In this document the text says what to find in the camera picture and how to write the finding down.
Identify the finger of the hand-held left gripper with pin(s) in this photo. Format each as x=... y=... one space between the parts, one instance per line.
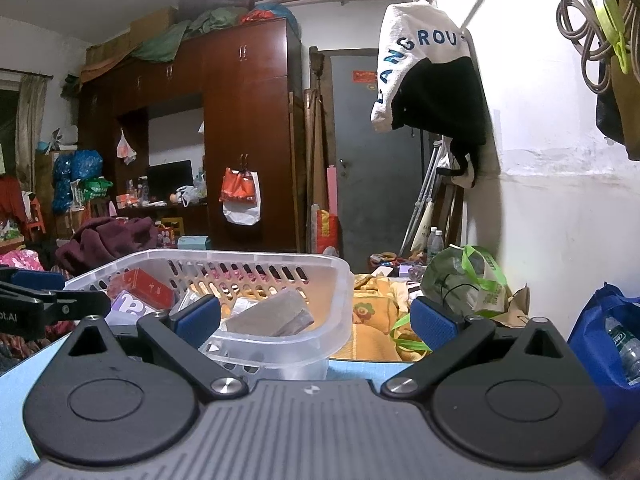
x=40 y=280
x=80 y=302

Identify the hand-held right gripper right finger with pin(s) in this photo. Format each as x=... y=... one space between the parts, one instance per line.
x=434 y=327

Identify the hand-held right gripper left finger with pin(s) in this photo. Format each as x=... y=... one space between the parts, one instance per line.
x=199 y=319

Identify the white plastic mesh basket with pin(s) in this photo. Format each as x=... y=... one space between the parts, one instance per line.
x=332 y=310

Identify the pink floral bedding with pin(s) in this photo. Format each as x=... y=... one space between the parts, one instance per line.
x=22 y=260

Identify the green and clear shopping bag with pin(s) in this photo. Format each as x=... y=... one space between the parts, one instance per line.
x=465 y=280

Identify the yellow printed blanket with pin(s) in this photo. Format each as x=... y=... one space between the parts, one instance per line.
x=372 y=320

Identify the red flat box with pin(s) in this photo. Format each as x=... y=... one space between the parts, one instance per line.
x=142 y=285

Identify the dark red cloth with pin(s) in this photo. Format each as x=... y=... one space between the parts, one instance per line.
x=110 y=242

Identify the grey tan wrapped box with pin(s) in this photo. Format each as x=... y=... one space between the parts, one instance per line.
x=272 y=312

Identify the pale teal box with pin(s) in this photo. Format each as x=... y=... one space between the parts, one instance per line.
x=194 y=242

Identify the clear water bottle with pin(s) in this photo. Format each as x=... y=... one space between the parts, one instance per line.
x=440 y=247
x=431 y=245

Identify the brown paper bag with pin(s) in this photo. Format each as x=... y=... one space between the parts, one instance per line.
x=515 y=305

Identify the green plastic basket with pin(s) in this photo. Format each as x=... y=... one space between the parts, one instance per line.
x=97 y=189

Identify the blue plastic bags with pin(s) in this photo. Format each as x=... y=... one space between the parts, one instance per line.
x=75 y=170

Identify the white plastic bag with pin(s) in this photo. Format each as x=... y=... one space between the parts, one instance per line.
x=192 y=196

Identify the orange and white hanging bag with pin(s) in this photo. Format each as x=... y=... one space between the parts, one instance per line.
x=240 y=195

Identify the metal crutches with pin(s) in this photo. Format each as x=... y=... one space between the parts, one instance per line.
x=425 y=190

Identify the black monitor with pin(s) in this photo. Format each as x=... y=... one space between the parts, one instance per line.
x=170 y=180

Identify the red and yellow bag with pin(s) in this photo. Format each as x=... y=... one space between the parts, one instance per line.
x=327 y=232

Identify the patterned curtain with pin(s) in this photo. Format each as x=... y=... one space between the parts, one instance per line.
x=31 y=125

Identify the small pink white hanging bag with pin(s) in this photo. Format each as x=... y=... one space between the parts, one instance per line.
x=125 y=149

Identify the blue woven bag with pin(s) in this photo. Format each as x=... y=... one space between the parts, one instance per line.
x=590 y=350

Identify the grey door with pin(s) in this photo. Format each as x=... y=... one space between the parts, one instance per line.
x=380 y=170

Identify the pink board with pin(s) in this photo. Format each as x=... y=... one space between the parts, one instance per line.
x=332 y=190

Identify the plastic bottle in blue bag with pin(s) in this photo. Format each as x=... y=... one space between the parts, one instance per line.
x=625 y=347

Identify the brown wooden wardrobe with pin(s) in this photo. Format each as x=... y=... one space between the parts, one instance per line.
x=250 y=110

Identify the wooden planks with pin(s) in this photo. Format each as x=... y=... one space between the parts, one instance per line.
x=315 y=135

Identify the white and black hanging garment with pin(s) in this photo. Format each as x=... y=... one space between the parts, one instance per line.
x=430 y=100

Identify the green cloth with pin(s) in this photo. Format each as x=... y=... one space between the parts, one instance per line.
x=165 y=40

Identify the dark hanging bags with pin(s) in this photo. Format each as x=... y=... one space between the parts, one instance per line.
x=620 y=110

